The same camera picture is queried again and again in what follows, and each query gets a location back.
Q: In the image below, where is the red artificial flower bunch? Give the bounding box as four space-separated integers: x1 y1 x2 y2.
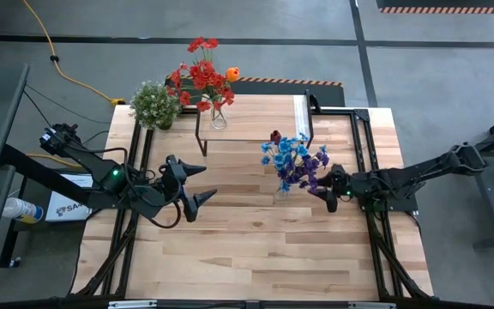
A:
166 59 236 113
185 36 236 113

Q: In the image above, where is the black mat with hazard stripe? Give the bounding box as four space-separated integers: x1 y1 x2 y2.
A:
375 0 494 15
164 73 346 109

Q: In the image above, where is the purple artificial flower bunch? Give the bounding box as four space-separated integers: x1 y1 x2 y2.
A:
276 152 331 196

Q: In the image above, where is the clear glass vase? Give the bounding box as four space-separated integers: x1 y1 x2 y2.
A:
274 183 294 202
209 104 229 131

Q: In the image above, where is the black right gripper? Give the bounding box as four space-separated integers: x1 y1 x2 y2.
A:
309 163 358 215

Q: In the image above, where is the black floor cable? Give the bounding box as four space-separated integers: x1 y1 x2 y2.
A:
22 89 62 140
23 83 111 126

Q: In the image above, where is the yellow cable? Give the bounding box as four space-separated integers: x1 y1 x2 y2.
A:
25 152 84 170
21 0 127 107

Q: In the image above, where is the blue artificial flower bunch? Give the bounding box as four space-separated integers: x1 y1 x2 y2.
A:
260 131 330 194

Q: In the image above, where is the white printed box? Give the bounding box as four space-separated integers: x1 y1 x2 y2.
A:
44 173 97 223

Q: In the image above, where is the potted green plant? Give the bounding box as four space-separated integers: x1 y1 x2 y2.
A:
129 80 184 131

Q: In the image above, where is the wooden shelf with black frame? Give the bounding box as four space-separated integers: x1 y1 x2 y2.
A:
194 88 316 158

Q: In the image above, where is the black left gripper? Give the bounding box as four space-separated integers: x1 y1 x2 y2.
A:
157 154 219 224

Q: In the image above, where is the black cable loop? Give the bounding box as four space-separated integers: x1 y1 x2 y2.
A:
145 201 184 230

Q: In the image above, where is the black support beam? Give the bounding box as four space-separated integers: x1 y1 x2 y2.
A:
0 143 102 209

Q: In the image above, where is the silver frame bracket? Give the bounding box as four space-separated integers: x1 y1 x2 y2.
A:
348 301 398 309
108 300 159 309

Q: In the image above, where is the black aluminium table frame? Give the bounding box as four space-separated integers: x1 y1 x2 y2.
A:
69 105 437 309

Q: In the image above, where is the white spray bottle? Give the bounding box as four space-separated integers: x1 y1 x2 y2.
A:
2 197 45 225

